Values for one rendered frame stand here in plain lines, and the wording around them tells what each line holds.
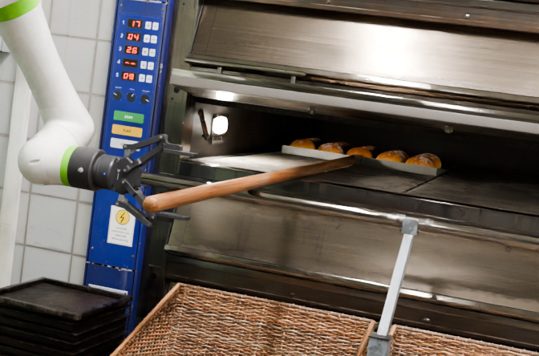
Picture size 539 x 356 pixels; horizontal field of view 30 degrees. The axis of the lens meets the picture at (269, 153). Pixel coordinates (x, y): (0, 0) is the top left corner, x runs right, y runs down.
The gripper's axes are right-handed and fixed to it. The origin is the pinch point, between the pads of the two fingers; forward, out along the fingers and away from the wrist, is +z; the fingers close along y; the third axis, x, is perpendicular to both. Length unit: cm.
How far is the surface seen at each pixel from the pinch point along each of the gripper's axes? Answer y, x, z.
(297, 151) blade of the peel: -3, -140, -14
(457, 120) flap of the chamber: -22, -42, 50
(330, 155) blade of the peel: -3, -140, -2
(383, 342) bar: 24, 3, 47
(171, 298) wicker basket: 36, -47, -18
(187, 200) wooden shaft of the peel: -0.4, 25.0, 9.8
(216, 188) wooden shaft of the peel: -1.6, 8.1, 9.5
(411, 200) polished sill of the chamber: 0, -57, 40
